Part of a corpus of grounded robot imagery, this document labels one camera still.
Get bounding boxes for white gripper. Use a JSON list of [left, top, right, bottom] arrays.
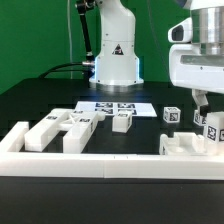
[[169, 44, 224, 117]]

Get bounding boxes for white chair seat part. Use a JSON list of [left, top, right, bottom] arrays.
[[158, 131, 224, 157]]

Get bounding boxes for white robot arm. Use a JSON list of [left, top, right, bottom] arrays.
[[90, 0, 224, 114]]

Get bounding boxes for white tag sheet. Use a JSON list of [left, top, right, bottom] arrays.
[[75, 101, 157, 117]]

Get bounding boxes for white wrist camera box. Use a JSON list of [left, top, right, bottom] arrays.
[[168, 18, 193, 43]]

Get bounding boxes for white chair back frame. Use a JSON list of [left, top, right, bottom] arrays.
[[25, 109, 100, 154]]

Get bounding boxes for black jointed camera mount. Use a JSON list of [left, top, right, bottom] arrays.
[[75, 0, 96, 62]]

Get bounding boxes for black cable bundle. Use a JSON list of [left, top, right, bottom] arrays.
[[38, 61, 98, 80]]

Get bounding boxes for white U-shaped fence frame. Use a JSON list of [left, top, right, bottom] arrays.
[[0, 122, 224, 180]]

